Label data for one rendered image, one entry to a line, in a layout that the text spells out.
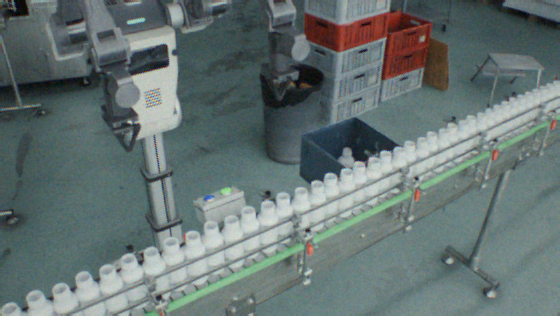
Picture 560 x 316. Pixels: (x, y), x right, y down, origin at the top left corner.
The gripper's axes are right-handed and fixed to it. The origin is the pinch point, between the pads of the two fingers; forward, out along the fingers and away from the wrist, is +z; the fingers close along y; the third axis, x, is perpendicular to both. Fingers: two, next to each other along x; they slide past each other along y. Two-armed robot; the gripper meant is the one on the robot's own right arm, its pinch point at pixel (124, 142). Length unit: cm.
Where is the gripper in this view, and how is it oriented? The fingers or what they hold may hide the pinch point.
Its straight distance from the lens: 123.9
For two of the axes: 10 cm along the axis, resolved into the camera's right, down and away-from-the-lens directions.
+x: 8.3, -3.0, 4.8
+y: 5.6, 4.8, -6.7
